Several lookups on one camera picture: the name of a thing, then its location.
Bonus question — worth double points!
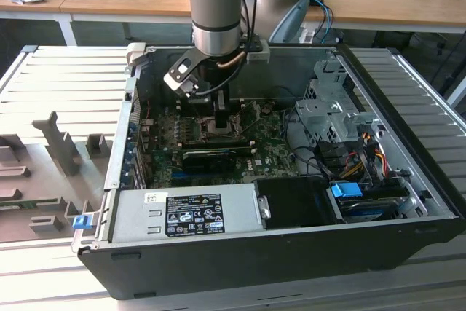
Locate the black graphics card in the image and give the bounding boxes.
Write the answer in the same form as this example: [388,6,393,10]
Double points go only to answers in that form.
[181,149,237,175]

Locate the black hard disk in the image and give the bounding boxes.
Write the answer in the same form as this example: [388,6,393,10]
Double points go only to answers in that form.
[336,194,411,224]

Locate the black camera bracket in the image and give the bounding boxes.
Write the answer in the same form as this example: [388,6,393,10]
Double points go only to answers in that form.
[167,48,205,82]

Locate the green motherboard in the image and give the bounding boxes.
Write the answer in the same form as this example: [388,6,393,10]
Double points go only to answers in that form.
[145,101,303,190]

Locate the black silver PC case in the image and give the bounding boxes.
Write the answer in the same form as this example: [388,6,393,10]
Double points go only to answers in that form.
[71,43,466,299]

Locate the CPU socket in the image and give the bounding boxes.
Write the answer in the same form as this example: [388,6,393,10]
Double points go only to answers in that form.
[194,114,243,141]

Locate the black RAM slot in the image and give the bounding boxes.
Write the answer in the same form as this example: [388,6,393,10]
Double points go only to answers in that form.
[176,98,245,105]
[181,138,256,149]
[176,101,245,109]
[182,146,256,156]
[176,105,245,112]
[176,109,245,117]

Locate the grey boxy wrist camera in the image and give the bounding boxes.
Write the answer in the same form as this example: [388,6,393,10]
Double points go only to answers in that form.
[246,42,271,65]

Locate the black connector block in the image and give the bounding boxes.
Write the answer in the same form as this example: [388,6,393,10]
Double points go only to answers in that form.
[315,141,345,177]

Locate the yellow power wire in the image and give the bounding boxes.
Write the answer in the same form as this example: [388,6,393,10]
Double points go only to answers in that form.
[376,146,387,177]

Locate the white case latch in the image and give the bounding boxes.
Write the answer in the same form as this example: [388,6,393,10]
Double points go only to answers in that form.
[125,43,147,68]

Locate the blue disk carrier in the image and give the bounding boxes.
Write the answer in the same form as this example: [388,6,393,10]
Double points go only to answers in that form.
[330,182,362,202]

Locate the silver power supply unit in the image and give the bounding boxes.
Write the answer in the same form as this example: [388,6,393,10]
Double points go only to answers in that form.
[108,184,272,245]

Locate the copper coloured hose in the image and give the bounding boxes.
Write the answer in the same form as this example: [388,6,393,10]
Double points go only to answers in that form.
[217,52,245,70]

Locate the green RAM stick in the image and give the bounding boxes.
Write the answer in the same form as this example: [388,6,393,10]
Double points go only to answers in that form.
[0,197,61,212]

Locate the silver disk bay cage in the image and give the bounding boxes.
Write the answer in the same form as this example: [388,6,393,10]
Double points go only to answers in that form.
[293,58,382,144]

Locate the grey parts rack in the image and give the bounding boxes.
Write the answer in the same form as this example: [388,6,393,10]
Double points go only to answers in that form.
[0,110,114,245]

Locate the black flat cable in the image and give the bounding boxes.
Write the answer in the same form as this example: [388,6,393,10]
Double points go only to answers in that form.
[358,143,379,184]

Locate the white bracket-mounted wrist camera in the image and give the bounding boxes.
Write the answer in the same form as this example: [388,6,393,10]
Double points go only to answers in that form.
[163,66,197,98]

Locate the blue case latch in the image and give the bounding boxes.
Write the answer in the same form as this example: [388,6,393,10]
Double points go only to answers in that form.
[72,215,91,231]

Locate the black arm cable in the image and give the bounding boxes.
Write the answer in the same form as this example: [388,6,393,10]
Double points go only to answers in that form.
[240,0,258,46]

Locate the thin black wire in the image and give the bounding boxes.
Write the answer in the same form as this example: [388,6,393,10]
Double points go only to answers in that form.
[275,86,304,109]

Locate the black looped cable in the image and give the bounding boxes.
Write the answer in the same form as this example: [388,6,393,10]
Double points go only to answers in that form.
[290,146,325,178]

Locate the blue cable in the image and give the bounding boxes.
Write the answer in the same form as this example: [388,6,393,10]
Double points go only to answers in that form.
[315,0,334,42]

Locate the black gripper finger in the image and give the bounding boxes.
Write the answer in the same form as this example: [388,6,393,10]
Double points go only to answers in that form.
[213,87,232,130]

